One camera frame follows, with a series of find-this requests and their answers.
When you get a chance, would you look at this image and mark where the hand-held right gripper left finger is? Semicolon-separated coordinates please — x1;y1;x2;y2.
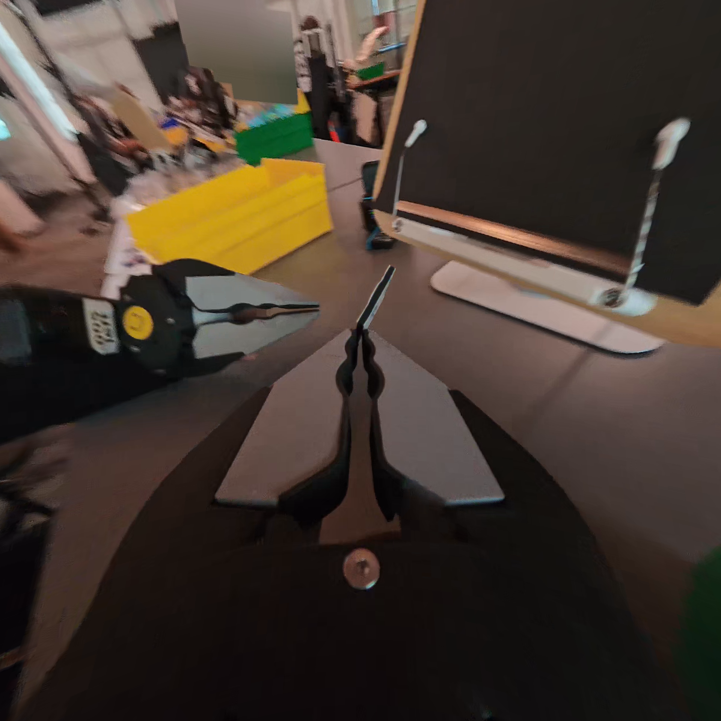
214;328;356;509

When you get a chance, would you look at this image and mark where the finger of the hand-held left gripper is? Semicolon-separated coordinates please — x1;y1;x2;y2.
183;273;322;316
192;310;322;362

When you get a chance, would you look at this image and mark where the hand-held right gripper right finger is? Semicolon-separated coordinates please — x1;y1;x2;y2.
363;331;507;523

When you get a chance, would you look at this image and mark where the yellow plastic bin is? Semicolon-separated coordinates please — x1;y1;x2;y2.
124;157;335;276

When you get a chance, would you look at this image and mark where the small printed card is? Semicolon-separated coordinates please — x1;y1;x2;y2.
355;265;397;332

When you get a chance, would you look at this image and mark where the green plastic bin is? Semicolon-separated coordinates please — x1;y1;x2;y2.
677;545;721;721

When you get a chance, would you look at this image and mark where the person's left forearm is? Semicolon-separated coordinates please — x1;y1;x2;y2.
0;365;171;447

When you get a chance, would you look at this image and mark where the green bin with colourful packets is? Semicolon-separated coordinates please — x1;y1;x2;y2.
233;109;315;166

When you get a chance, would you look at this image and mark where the black device with screen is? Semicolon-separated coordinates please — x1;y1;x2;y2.
360;160;385;233

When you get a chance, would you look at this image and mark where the person's dark clothed body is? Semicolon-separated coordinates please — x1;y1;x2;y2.
0;479;58;677

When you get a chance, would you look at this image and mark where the black board book stand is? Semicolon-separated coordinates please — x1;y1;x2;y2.
372;0;721;356

